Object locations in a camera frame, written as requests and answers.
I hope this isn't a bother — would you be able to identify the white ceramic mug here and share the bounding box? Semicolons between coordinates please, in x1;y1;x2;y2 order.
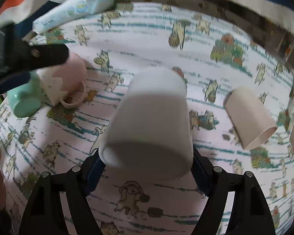
99;67;193;180

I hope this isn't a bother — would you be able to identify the mint green cup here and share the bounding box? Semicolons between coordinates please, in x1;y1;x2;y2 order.
7;72;42;118

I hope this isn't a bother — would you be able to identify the beige cup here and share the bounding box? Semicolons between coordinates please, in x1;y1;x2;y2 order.
225;87;278;150

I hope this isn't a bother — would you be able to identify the pink mug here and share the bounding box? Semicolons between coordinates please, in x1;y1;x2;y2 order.
37;52;87;109

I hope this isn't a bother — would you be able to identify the wet wipes pack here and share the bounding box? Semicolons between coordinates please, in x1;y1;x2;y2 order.
32;0;114;34

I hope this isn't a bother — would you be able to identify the cat pattern bedsheet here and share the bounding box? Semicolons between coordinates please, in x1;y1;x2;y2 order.
0;1;294;234

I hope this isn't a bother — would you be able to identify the clear plastic box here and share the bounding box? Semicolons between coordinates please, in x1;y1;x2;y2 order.
264;23;294;62

